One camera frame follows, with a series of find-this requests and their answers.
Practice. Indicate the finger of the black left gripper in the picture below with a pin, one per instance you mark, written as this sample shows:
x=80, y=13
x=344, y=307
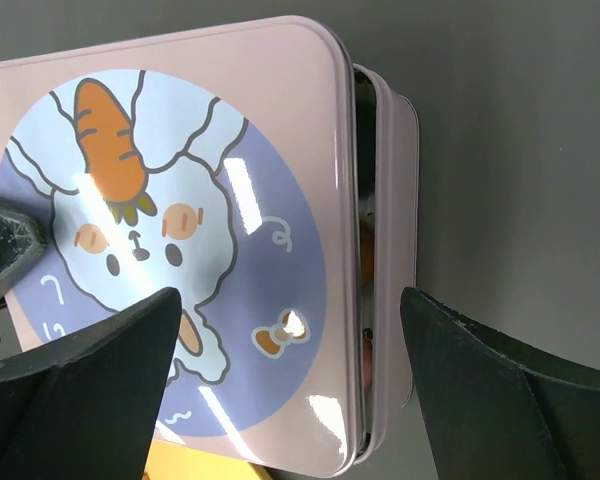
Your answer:
x=22, y=243

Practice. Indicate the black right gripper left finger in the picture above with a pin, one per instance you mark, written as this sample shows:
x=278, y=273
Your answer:
x=84, y=406

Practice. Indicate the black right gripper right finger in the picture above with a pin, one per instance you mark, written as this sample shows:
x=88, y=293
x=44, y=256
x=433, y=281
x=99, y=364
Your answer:
x=495, y=407

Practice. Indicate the silver tin lid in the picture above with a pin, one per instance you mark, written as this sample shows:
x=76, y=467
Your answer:
x=219, y=162

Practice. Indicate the pink cookie tin box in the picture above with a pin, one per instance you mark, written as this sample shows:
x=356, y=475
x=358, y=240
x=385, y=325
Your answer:
x=392, y=212

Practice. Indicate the pink sandwich cookie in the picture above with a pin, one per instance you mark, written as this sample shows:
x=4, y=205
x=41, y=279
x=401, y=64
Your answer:
x=367, y=358

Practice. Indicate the brown chocolate chip cookie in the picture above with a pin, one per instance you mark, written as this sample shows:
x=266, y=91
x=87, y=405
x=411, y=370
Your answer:
x=367, y=252

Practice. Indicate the yellow plastic tray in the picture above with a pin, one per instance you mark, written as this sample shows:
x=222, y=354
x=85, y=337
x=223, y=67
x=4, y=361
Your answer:
x=172, y=461

